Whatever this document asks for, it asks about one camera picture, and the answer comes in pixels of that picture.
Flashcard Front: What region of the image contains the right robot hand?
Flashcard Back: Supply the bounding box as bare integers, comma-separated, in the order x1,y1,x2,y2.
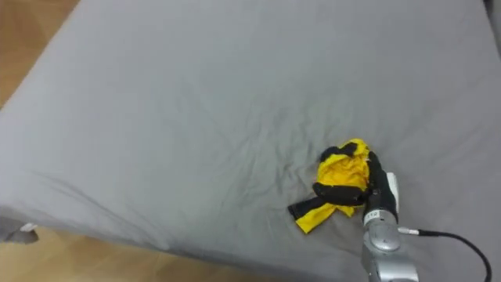
312,150,401,221

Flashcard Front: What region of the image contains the yellow and black garment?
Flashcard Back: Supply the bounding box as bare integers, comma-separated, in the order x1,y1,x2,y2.
287,137,372,235

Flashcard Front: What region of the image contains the grey bed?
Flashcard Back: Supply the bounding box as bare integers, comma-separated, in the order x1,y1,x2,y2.
0,0,501,282

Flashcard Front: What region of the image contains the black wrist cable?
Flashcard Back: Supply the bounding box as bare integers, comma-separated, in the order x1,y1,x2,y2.
398,226,493,282

